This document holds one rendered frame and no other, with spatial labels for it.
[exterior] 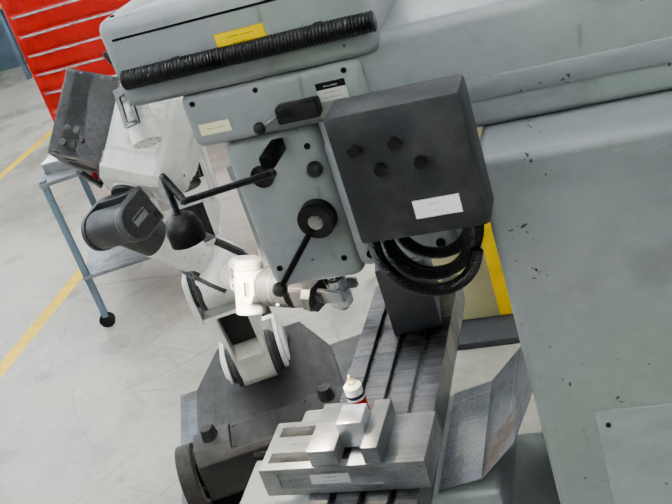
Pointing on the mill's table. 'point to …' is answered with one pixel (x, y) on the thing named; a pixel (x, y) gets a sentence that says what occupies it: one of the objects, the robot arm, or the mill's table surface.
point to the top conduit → (249, 50)
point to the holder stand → (409, 304)
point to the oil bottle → (355, 391)
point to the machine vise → (357, 456)
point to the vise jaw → (326, 438)
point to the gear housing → (224, 127)
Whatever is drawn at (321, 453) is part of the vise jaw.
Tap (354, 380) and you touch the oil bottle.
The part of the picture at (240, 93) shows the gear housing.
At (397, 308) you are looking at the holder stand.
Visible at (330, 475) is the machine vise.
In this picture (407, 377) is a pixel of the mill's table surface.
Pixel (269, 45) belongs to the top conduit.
